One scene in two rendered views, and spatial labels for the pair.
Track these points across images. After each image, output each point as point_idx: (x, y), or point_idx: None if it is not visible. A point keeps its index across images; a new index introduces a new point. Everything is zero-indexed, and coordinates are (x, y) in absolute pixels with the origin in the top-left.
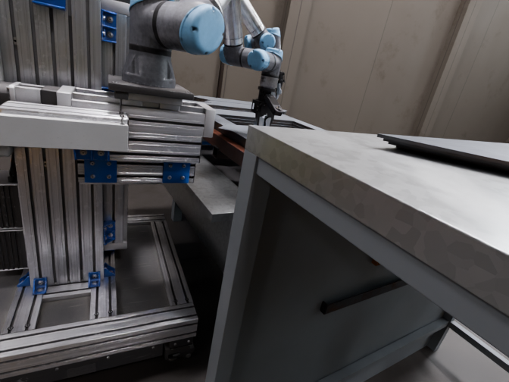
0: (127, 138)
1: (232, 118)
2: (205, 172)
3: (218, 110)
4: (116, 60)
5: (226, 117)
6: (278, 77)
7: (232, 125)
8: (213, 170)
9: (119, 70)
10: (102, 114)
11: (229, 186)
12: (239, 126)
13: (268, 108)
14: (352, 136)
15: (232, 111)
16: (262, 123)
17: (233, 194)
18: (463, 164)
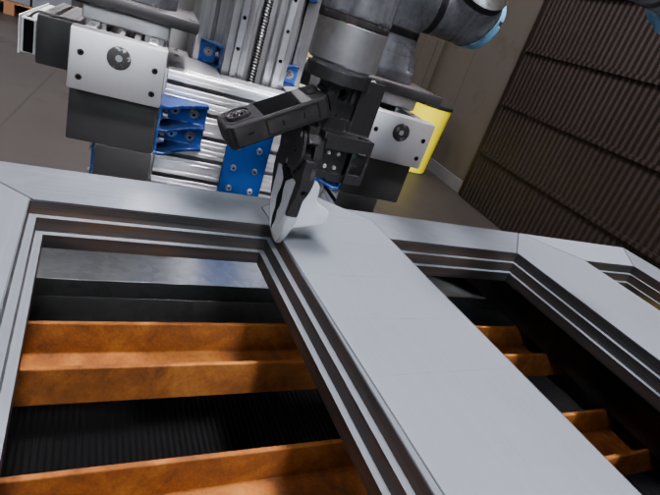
0: (18, 31)
1: (557, 299)
2: (220, 262)
3: (603, 282)
4: (233, 2)
5: (542, 284)
6: (343, 18)
7: (366, 225)
8: (235, 276)
9: (230, 19)
10: (64, 16)
11: (127, 269)
12: (363, 234)
13: (294, 140)
14: None
15: (647, 314)
16: (277, 189)
17: (70, 259)
18: None
